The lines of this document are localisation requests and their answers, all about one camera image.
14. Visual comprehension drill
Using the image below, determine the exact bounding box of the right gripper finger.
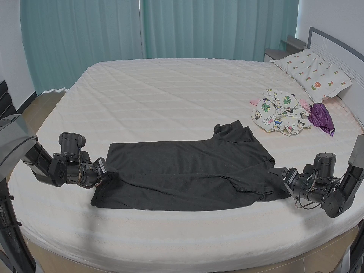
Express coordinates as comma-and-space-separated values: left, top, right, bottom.
268, 167, 288, 179

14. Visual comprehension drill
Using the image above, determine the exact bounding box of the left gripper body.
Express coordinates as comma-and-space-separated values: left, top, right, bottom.
69, 158, 111, 188

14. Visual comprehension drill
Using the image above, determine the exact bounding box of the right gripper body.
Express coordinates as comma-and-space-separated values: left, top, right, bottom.
283, 168, 318, 202

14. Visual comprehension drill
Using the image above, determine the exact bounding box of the black T-shirt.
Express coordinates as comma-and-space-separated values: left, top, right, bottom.
90, 120, 290, 211

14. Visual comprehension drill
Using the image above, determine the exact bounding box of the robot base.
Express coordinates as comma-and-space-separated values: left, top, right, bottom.
340, 248, 352, 273

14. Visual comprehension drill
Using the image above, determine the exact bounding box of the bed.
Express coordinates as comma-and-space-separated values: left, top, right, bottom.
7, 27, 364, 265

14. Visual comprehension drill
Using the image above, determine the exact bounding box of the white printed pyjama top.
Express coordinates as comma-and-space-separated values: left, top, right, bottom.
250, 88, 312, 136

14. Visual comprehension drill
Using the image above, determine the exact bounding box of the purple garment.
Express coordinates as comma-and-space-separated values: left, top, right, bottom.
308, 103, 336, 137

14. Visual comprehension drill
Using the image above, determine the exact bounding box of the pink garment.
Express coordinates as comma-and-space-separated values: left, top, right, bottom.
250, 97, 312, 111

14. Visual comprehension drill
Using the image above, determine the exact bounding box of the white printed pillow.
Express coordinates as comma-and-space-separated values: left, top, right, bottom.
273, 49, 354, 103

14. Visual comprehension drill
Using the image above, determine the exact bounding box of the dark grey chest of drawers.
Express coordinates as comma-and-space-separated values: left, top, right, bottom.
0, 80, 16, 119

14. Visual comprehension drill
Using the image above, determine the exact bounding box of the grey bedside table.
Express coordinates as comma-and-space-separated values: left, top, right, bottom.
264, 35, 307, 62

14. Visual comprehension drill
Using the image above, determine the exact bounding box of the blue-green curtain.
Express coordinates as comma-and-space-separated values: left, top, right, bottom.
142, 0, 299, 62
20, 0, 147, 93

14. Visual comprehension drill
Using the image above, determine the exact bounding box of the black cable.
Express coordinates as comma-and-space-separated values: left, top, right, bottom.
294, 198, 322, 210

